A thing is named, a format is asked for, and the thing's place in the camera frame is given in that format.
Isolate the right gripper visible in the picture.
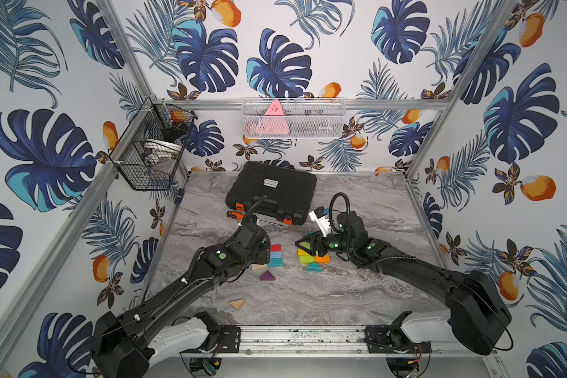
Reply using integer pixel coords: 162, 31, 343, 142
294, 227, 354, 259

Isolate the orange rectangular block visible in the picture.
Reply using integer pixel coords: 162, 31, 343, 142
314, 255, 331, 264

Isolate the yellow block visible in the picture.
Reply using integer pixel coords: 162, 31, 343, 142
297, 249, 311, 257

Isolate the green block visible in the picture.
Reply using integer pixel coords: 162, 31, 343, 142
299, 255, 315, 265

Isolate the small teal block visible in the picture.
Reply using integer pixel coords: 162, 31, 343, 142
306, 262, 322, 272

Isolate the teal rectangular block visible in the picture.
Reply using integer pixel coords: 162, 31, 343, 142
268, 258, 283, 267

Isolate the purple block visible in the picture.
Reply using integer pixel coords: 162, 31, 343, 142
259, 271, 276, 281

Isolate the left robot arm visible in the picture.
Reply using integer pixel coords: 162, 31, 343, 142
91, 223, 270, 377

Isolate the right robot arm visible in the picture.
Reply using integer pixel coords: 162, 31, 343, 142
295, 207, 512, 355

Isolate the black plastic tool case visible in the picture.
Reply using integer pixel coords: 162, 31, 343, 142
225, 162, 318, 225

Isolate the natural wood triangle block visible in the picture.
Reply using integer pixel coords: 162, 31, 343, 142
228, 299, 247, 311

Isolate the pink triangle card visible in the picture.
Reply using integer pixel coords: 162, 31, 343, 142
257, 99, 290, 136

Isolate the orange handled screwdriver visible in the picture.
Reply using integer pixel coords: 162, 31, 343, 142
226, 210, 245, 221

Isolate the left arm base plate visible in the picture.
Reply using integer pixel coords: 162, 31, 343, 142
188, 311, 242, 354

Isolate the aluminium front rail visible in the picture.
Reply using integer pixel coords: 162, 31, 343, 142
108, 324, 498, 358

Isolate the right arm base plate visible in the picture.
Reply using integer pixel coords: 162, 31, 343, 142
363, 325, 432, 354

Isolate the white mesh wall basket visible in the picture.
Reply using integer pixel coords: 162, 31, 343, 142
241, 98, 347, 140

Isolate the black wire basket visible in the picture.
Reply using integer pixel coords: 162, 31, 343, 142
109, 98, 198, 192

